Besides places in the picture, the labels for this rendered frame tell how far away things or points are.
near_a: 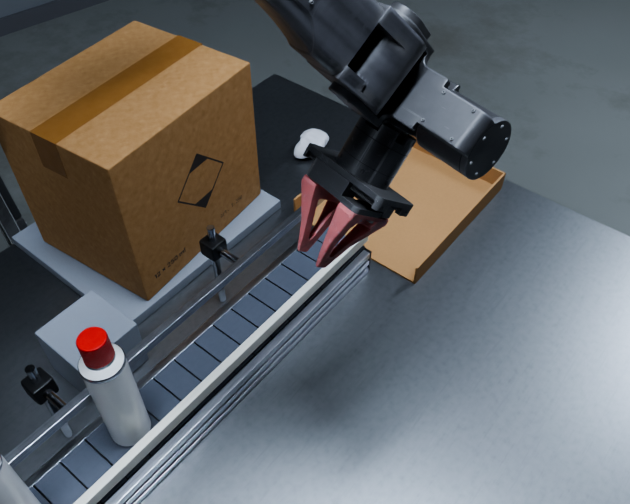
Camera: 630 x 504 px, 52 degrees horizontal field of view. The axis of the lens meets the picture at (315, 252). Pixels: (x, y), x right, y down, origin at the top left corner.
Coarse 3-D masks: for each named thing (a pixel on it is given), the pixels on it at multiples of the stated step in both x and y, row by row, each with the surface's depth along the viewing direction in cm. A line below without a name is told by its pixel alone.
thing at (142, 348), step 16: (288, 224) 97; (272, 240) 96; (256, 256) 94; (224, 272) 91; (240, 272) 93; (208, 288) 89; (192, 304) 87; (176, 320) 85; (160, 336) 84; (128, 352) 82; (144, 352) 83; (80, 400) 77; (64, 416) 76; (48, 432) 75; (16, 448) 73; (32, 448) 74; (16, 464) 73
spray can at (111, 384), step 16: (80, 336) 69; (96, 336) 69; (80, 352) 68; (96, 352) 68; (112, 352) 70; (80, 368) 71; (96, 368) 70; (112, 368) 71; (128, 368) 73; (96, 384) 71; (112, 384) 71; (128, 384) 74; (96, 400) 74; (112, 400) 73; (128, 400) 75; (112, 416) 76; (128, 416) 77; (144, 416) 80; (112, 432) 79; (128, 432) 79; (144, 432) 81
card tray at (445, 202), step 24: (408, 168) 126; (432, 168) 126; (408, 192) 121; (432, 192) 121; (456, 192) 121; (480, 192) 121; (408, 216) 117; (432, 216) 117; (456, 216) 117; (384, 240) 113; (408, 240) 113; (432, 240) 113; (384, 264) 109; (408, 264) 109; (432, 264) 109
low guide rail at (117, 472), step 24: (336, 264) 98; (312, 288) 96; (288, 312) 93; (264, 336) 90; (240, 360) 88; (216, 384) 86; (192, 408) 83; (168, 432) 81; (144, 456) 79; (120, 480) 77
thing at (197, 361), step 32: (352, 256) 104; (256, 288) 99; (288, 288) 99; (320, 288) 100; (224, 320) 95; (256, 320) 95; (288, 320) 96; (192, 352) 92; (224, 352) 92; (256, 352) 92; (160, 384) 89; (192, 384) 88; (224, 384) 88; (160, 416) 85; (192, 416) 85; (96, 448) 82; (128, 448) 82; (64, 480) 79; (96, 480) 79
